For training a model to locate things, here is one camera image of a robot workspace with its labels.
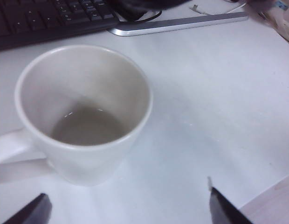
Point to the white ceramic mug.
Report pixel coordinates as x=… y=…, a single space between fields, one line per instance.
x=88 y=163

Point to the black keyboard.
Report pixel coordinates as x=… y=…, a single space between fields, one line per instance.
x=42 y=18

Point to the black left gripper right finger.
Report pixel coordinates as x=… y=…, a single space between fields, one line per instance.
x=223 y=210

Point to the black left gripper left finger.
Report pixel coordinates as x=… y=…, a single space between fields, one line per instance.
x=35 y=212

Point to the silver monitor stand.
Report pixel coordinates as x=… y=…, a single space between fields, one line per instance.
x=181 y=23

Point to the white raised desk board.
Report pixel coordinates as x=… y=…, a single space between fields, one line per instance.
x=205 y=93

